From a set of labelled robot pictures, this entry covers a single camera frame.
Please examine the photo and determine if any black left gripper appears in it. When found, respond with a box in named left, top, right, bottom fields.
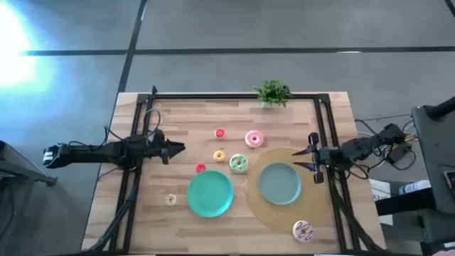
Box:
left=150, top=129, right=186, bottom=166

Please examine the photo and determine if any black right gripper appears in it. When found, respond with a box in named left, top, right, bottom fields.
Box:
left=291, top=132, right=339, bottom=185

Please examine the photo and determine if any grey-blue plate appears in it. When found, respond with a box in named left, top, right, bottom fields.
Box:
left=257, top=161, right=303, bottom=206

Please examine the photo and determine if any round woven tan placemat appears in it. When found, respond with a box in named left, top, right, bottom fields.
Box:
left=245, top=147, right=333, bottom=234

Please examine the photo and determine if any large pink sprinkled donut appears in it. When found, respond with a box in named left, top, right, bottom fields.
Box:
left=244, top=129, right=264, bottom=149

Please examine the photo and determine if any teal plate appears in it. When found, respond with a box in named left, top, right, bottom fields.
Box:
left=186, top=169, right=235, bottom=218

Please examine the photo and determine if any large green sprinkled donut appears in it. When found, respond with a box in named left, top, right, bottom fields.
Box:
left=229, top=153, right=250, bottom=174

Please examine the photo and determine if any large lilac chocolate-drizzled donut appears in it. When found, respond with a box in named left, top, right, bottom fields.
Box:
left=291, top=220, right=315, bottom=244

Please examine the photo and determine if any small green potted plant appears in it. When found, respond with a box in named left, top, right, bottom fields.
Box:
left=252, top=78, right=293, bottom=109

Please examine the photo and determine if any white paper sheet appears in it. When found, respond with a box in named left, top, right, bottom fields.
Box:
left=368, top=177, right=395, bottom=226

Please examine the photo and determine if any black power adapter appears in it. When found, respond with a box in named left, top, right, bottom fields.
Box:
left=386, top=142, right=413, bottom=164

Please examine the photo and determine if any white bottle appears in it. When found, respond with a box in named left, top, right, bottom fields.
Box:
left=397, top=179, right=432, bottom=196

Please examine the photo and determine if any grey cabinet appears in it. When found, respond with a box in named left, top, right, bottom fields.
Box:
left=411, top=96, right=455, bottom=215

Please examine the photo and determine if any grey stand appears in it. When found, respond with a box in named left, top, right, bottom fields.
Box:
left=0, top=139, right=58, bottom=187

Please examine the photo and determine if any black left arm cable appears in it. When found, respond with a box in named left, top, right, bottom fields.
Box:
left=102, top=107, right=162, bottom=144

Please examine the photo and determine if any black metal table frame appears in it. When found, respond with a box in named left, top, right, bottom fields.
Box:
left=87, top=85, right=385, bottom=255

